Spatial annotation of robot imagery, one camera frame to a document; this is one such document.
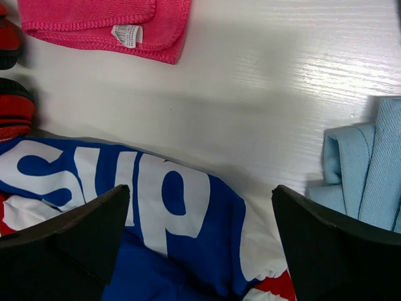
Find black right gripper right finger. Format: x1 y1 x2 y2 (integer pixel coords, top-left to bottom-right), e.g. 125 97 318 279
272 185 400 300

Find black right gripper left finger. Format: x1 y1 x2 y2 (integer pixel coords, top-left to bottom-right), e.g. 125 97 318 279
1 185 130 300

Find blue white red shirt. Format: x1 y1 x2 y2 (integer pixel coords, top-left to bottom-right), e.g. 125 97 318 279
1 138 296 300

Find light blue garment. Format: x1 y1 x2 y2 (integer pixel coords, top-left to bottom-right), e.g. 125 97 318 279
308 98 400 233

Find red black headphones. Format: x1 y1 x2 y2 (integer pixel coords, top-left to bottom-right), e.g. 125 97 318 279
1 4 36 143

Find pink towel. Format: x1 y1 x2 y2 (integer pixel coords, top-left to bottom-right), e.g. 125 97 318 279
18 1 191 65

